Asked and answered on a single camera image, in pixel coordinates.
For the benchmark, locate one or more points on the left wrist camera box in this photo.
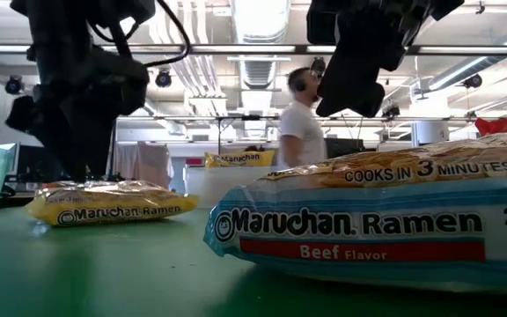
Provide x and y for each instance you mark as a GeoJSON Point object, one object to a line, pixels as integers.
{"type": "Point", "coordinates": [21, 113]}

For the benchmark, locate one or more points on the clear plastic bin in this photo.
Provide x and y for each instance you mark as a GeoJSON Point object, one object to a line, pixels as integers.
{"type": "Point", "coordinates": [218, 185]}

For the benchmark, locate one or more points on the person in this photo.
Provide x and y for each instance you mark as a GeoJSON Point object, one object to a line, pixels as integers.
{"type": "Point", "coordinates": [299, 127]}

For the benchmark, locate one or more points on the creamy chicken ramen packet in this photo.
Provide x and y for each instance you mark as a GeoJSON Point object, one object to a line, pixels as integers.
{"type": "Point", "coordinates": [112, 207]}
{"type": "Point", "coordinates": [239, 158]}

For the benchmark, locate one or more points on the white draped cloth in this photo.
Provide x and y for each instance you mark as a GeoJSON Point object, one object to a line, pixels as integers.
{"type": "Point", "coordinates": [148, 163]}

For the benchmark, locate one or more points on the black horizontal pipe rail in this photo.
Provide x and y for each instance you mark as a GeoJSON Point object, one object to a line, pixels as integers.
{"type": "Point", "coordinates": [192, 118]}

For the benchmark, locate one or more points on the Maruchan beef ramen packet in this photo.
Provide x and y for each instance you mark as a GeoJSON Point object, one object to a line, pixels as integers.
{"type": "Point", "coordinates": [368, 198]}

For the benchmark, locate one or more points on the small pink box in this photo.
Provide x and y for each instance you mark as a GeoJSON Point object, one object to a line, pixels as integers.
{"type": "Point", "coordinates": [195, 161]}

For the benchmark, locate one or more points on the green table mat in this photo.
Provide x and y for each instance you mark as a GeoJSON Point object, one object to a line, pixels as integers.
{"type": "Point", "coordinates": [104, 273]}

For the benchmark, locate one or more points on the white cylindrical column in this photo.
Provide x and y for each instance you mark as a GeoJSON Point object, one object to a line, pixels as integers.
{"type": "Point", "coordinates": [429, 130]}

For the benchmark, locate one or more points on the spicy chicken noodle packet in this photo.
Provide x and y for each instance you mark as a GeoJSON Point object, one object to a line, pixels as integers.
{"type": "Point", "coordinates": [500, 127]}

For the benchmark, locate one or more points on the black ceiling spotlight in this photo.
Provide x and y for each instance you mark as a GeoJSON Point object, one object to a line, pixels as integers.
{"type": "Point", "coordinates": [163, 79]}
{"type": "Point", "coordinates": [317, 65]}
{"type": "Point", "coordinates": [13, 85]}
{"type": "Point", "coordinates": [472, 81]}
{"type": "Point", "coordinates": [390, 111]}

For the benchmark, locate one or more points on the person's headphones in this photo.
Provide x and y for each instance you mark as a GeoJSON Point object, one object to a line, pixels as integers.
{"type": "Point", "coordinates": [301, 84]}

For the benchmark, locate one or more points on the black monitor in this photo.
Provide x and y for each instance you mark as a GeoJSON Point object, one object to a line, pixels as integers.
{"type": "Point", "coordinates": [346, 147]}

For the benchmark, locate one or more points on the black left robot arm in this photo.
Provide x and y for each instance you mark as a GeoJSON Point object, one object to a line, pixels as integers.
{"type": "Point", "coordinates": [60, 22]}

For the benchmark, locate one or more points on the silver ceiling pipe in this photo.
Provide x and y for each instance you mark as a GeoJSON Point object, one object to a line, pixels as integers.
{"type": "Point", "coordinates": [478, 63]}

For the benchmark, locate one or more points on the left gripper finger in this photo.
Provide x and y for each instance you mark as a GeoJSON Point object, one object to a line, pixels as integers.
{"type": "Point", "coordinates": [60, 154]}
{"type": "Point", "coordinates": [95, 154]}

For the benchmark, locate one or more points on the corrugated silver air duct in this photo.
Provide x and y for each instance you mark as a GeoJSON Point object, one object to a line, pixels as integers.
{"type": "Point", "coordinates": [260, 26]}

